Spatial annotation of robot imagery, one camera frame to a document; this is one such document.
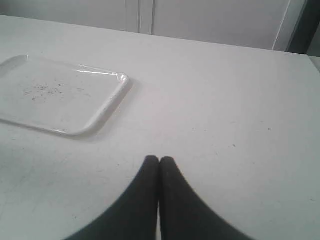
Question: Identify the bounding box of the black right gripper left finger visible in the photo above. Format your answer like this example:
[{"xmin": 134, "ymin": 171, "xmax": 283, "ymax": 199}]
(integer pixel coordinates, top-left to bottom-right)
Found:
[{"xmin": 68, "ymin": 155, "xmax": 160, "ymax": 240}]

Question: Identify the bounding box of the dark vertical post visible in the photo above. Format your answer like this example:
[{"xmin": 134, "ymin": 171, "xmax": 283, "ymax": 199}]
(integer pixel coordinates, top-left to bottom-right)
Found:
[{"xmin": 286, "ymin": 0, "xmax": 320, "ymax": 54}]

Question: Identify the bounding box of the white plastic tray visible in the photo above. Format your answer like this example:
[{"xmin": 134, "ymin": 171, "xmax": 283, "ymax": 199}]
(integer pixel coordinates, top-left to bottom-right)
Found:
[{"xmin": 0, "ymin": 55, "xmax": 132, "ymax": 136}]

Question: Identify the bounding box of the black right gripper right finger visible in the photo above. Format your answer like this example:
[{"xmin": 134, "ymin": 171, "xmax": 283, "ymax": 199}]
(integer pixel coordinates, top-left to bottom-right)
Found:
[{"xmin": 159, "ymin": 156, "xmax": 250, "ymax": 240}]

